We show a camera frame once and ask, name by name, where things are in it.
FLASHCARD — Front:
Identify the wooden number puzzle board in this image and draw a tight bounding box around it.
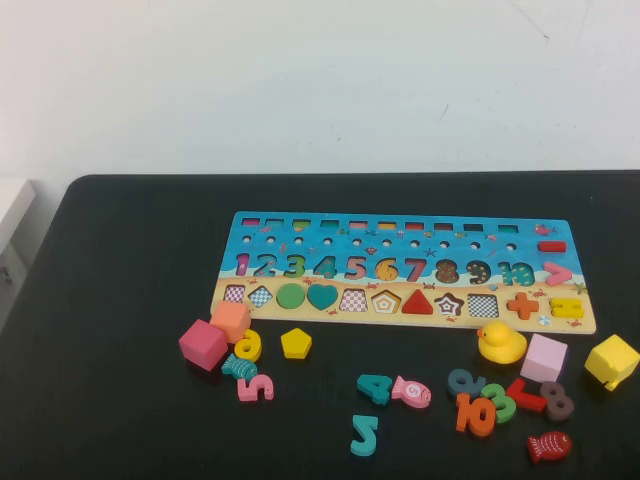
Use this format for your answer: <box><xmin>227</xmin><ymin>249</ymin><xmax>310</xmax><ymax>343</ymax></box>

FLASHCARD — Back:
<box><xmin>211</xmin><ymin>210</ymin><xmax>598</xmax><ymax>335</ymax></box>

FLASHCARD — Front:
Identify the yellow pentagon piece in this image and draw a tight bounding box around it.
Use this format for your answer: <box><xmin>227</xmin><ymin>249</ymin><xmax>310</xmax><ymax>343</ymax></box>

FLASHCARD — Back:
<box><xmin>280</xmin><ymin>327</ymin><xmax>313</xmax><ymax>360</ymax></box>

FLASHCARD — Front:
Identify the teal heart piece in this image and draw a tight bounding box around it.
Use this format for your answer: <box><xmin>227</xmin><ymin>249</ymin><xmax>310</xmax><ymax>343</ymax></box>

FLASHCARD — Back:
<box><xmin>306</xmin><ymin>283</ymin><xmax>339</xmax><ymax>311</ymax></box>

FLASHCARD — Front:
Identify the green circle piece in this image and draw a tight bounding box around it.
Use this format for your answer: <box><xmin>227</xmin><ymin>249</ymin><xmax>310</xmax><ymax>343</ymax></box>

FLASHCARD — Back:
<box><xmin>276</xmin><ymin>282</ymin><xmax>306</xmax><ymax>311</ymax></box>

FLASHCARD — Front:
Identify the red triangle piece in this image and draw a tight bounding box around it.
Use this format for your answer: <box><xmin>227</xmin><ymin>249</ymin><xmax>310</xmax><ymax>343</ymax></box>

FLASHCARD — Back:
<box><xmin>401</xmin><ymin>288</ymin><xmax>435</xmax><ymax>316</ymax></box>

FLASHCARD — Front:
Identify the yellow number six piece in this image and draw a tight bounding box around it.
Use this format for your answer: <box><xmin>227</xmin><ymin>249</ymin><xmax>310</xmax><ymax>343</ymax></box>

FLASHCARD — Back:
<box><xmin>234</xmin><ymin>328</ymin><xmax>263</xmax><ymax>363</ymax></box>

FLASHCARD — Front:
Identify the teal fish piece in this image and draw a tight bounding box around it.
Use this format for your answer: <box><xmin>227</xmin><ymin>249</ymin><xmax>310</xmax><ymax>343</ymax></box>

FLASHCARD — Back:
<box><xmin>221</xmin><ymin>353</ymin><xmax>259</xmax><ymax>381</ymax></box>

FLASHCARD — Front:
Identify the teal number four piece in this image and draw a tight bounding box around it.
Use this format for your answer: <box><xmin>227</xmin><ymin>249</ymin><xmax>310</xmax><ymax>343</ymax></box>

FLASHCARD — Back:
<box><xmin>356</xmin><ymin>373</ymin><xmax>394</xmax><ymax>406</ymax></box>

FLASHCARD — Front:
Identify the pink number five piece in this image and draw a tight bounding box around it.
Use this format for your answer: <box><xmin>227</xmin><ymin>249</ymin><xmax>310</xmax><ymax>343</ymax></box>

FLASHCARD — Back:
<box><xmin>237</xmin><ymin>373</ymin><xmax>275</xmax><ymax>403</ymax></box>

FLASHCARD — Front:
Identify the pink fish piece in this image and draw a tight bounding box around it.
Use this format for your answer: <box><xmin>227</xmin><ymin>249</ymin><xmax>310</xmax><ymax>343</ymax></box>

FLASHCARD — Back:
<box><xmin>390</xmin><ymin>375</ymin><xmax>432</xmax><ymax>410</ymax></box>

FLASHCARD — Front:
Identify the teal number five piece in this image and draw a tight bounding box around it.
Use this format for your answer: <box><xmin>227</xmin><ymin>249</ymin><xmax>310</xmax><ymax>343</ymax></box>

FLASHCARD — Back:
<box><xmin>349</xmin><ymin>414</ymin><xmax>380</xmax><ymax>458</ymax></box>

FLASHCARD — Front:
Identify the orange plus sign piece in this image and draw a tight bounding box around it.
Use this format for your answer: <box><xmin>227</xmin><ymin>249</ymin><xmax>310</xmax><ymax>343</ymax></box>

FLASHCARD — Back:
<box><xmin>506</xmin><ymin>292</ymin><xmax>541</xmax><ymax>321</ymax></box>

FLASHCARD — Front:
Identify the orange number ten piece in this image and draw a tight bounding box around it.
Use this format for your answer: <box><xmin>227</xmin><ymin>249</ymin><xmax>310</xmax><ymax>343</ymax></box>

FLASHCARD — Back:
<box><xmin>455</xmin><ymin>392</ymin><xmax>497</xmax><ymax>438</ymax></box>

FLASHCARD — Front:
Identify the pink greater-than sign piece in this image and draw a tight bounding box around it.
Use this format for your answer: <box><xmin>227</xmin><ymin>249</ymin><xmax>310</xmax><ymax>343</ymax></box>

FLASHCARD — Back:
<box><xmin>543</xmin><ymin>260</ymin><xmax>573</xmax><ymax>287</ymax></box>

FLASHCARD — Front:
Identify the yellow equals sign piece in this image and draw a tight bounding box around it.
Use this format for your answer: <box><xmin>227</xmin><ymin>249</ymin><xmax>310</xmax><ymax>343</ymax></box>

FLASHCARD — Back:
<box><xmin>549</xmin><ymin>297</ymin><xmax>585</xmax><ymax>319</ymax></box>

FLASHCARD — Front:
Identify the green number three piece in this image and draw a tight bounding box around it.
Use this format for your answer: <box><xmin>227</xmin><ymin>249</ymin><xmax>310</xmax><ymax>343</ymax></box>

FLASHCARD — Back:
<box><xmin>480</xmin><ymin>382</ymin><xmax>518</xmax><ymax>425</ymax></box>

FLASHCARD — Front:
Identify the red number seven piece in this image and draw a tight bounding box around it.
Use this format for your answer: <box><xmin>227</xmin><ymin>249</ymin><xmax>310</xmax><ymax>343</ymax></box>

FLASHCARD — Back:
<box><xmin>505</xmin><ymin>377</ymin><xmax>548</xmax><ymax>414</ymax></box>

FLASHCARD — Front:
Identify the brown number eight piece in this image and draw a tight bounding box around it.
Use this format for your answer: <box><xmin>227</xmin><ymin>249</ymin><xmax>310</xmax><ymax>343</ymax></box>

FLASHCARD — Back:
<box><xmin>539</xmin><ymin>380</ymin><xmax>575</xmax><ymax>422</ymax></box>

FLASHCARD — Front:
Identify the red fish piece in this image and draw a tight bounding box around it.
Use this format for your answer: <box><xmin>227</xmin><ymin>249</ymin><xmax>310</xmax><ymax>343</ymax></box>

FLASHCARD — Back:
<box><xmin>526</xmin><ymin>430</ymin><xmax>574</xmax><ymax>464</ymax></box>

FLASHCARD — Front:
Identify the orange cube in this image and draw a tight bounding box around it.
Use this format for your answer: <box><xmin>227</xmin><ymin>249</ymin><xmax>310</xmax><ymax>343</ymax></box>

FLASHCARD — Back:
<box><xmin>209</xmin><ymin>300</ymin><xmax>252</xmax><ymax>345</ymax></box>

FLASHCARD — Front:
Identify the magenta cube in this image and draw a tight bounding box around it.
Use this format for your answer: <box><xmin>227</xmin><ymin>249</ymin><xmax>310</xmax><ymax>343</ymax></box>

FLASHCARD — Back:
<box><xmin>178</xmin><ymin>318</ymin><xmax>230</xmax><ymax>372</ymax></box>

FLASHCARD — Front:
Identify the grey-blue number nine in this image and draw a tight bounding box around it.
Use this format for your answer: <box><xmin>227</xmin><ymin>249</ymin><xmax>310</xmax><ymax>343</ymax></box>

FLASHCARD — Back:
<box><xmin>447</xmin><ymin>368</ymin><xmax>487</xmax><ymax>400</ymax></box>

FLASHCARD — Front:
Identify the yellow rubber duck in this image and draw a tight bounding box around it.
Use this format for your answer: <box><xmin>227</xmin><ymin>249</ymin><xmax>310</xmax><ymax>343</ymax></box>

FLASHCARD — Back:
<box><xmin>476</xmin><ymin>320</ymin><xmax>528</xmax><ymax>365</ymax></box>

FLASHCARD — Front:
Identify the light pink cube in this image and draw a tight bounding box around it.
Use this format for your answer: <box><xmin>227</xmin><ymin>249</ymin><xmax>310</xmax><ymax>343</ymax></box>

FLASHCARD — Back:
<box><xmin>519</xmin><ymin>333</ymin><xmax>569</xmax><ymax>384</ymax></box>

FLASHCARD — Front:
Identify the white cabinet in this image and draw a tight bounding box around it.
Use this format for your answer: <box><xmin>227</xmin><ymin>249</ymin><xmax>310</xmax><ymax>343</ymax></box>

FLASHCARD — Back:
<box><xmin>0</xmin><ymin>177</ymin><xmax>39</xmax><ymax>341</ymax></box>

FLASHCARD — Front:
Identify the yellow cube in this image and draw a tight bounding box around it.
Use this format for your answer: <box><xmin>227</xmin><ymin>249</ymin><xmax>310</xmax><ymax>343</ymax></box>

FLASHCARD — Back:
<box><xmin>583</xmin><ymin>334</ymin><xmax>640</xmax><ymax>392</ymax></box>

